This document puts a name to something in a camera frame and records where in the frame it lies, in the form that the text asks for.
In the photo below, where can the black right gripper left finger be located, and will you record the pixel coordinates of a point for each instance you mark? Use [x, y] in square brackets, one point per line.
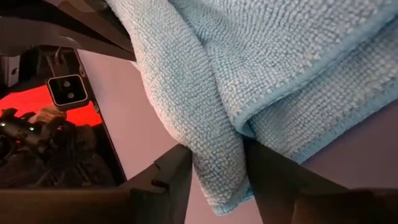
[93, 207]

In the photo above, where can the light blue microfibre towel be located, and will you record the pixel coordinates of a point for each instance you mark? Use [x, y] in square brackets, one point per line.
[248, 62]

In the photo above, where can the small white box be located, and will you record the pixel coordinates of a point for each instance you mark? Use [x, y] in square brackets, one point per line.
[9, 71]

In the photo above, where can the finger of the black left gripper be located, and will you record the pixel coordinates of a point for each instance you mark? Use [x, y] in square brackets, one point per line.
[99, 18]
[46, 39]

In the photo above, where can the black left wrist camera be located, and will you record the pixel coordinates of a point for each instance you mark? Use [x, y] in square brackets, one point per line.
[66, 91]

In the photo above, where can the person's hand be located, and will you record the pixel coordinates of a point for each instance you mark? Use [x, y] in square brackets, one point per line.
[46, 115]

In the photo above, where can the black metal table frame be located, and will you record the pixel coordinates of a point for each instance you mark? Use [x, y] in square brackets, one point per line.
[109, 146]

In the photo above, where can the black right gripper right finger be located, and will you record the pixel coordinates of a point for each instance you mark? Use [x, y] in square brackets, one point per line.
[311, 205]

